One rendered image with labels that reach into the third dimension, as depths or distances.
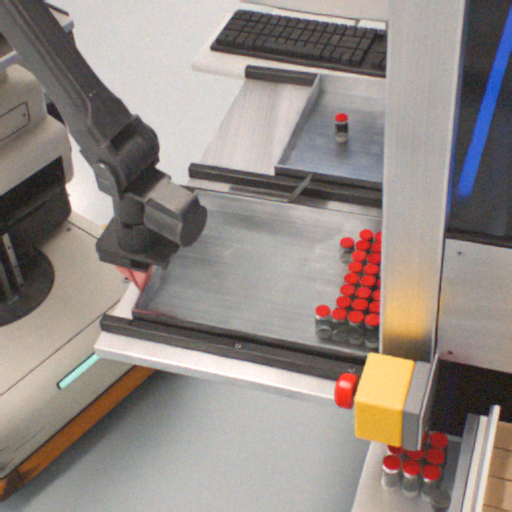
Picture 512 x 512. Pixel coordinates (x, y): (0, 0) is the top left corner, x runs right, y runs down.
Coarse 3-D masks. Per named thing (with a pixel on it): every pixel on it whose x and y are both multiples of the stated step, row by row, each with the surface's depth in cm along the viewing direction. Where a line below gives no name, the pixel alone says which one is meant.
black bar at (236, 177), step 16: (192, 176) 162; (208, 176) 161; (224, 176) 159; (240, 176) 159; (256, 176) 158; (272, 176) 158; (288, 192) 157; (304, 192) 156; (320, 192) 155; (336, 192) 154; (352, 192) 154; (368, 192) 154
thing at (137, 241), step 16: (112, 224) 137; (128, 224) 131; (144, 224) 130; (112, 240) 135; (128, 240) 132; (144, 240) 132; (160, 240) 135; (128, 256) 134; (144, 256) 133; (160, 256) 133
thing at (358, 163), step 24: (312, 96) 172; (336, 96) 175; (360, 96) 174; (384, 96) 173; (312, 120) 171; (360, 120) 170; (384, 120) 169; (288, 144) 162; (312, 144) 166; (336, 144) 165; (360, 144) 165; (288, 168) 157; (312, 168) 161; (336, 168) 161; (360, 168) 161
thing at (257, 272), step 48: (240, 240) 151; (288, 240) 150; (336, 240) 149; (144, 288) 140; (192, 288) 144; (240, 288) 143; (288, 288) 143; (336, 288) 142; (240, 336) 134; (288, 336) 136
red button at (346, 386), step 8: (344, 376) 114; (352, 376) 114; (336, 384) 114; (344, 384) 113; (352, 384) 113; (336, 392) 113; (344, 392) 113; (352, 392) 113; (336, 400) 114; (344, 400) 113; (352, 400) 114; (344, 408) 114
